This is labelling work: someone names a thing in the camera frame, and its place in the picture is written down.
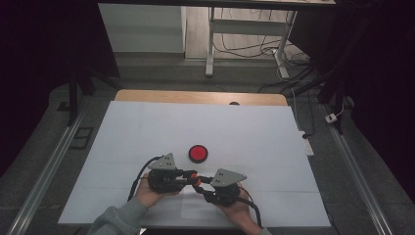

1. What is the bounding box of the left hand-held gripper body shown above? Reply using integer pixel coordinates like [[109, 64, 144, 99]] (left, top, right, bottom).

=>
[[147, 152, 189, 195]]

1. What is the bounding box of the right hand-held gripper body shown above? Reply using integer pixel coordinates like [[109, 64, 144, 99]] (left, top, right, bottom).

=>
[[205, 167, 248, 208]]

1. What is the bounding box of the round red ink pad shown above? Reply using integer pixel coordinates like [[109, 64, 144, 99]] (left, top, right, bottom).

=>
[[188, 144, 209, 165]]

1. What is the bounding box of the person's left hand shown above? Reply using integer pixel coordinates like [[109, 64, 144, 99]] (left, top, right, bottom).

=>
[[134, 172, 180, 210]]

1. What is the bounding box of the person's right hand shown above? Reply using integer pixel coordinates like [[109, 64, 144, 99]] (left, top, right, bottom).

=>
[[216, 182, 262, 235]]

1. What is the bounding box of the white paper sheet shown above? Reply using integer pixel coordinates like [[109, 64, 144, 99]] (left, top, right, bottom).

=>
[[180, 186, 229, 220]]

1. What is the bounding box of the large white table mat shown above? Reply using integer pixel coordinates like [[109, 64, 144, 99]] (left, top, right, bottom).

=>
[[58, 100, 332, 228]]

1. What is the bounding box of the black floor socket plate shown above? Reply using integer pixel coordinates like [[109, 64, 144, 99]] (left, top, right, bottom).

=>
[[69, 126, 95, 151]]

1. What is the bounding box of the white power strip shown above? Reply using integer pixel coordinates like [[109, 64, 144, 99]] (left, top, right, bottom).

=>
[[298, 130, 315, 157]]

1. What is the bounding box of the black metal stand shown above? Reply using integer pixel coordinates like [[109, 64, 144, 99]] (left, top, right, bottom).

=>
[[293, 58, 352, 135], [67, 65, 123, 127]]

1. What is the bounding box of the white cabinet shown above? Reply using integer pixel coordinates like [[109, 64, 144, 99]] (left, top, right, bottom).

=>
[[97, 3, 187, 54]]

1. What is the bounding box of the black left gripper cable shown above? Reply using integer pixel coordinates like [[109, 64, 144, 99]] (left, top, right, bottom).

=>
[[126, 156, 164, 203]]

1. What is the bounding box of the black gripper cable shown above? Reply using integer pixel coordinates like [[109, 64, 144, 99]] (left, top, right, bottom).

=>
[[126, 156, 164, 203], [239, 187, 264, 229]]

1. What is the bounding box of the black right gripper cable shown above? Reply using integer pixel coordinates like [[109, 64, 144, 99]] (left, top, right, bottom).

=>
[[239, 187, 264, 229]]

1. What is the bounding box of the aluminium floor rail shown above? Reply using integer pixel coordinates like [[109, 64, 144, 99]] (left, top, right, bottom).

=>
[[6, 97, 91, 235], [321, 104, 394, 235]]

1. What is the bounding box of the bundle of floor cables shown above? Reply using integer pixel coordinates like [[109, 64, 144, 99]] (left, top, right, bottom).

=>
[[213, 8, 315, 94]]

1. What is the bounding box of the white desk frame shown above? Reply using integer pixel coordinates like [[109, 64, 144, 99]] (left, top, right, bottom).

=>
[[205, 6, 299, 79]]

